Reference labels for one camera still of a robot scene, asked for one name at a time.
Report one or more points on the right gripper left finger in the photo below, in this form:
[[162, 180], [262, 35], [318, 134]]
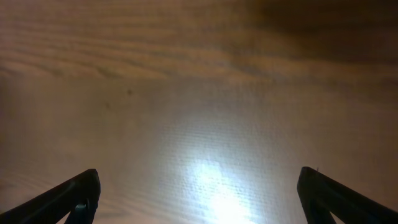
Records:
[[76, 199]]

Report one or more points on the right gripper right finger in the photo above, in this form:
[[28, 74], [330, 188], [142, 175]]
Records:
[[323, 198]]

